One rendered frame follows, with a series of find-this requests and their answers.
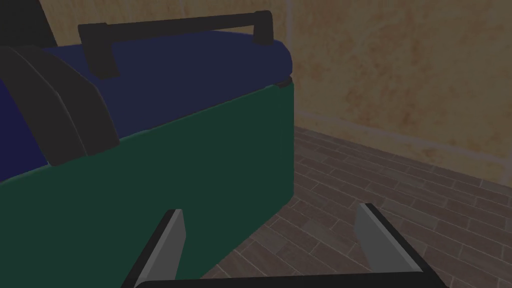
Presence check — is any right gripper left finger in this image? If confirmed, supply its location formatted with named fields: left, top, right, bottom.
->
left=120, top=208, right=187, bottom=288

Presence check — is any black bar handle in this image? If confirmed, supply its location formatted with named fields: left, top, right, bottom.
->
left=77, top=10, right=275, bottom=79

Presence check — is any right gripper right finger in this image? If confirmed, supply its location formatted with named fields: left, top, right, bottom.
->
left=354, top=202, right=424, bottom=273

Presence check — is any green cabinet with blue lid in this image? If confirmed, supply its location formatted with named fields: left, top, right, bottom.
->
left=0, top=29, right=296, bottom=288

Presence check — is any black curved strap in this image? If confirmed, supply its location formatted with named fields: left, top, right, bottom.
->
left=0, top=45, right=121, bottom=167

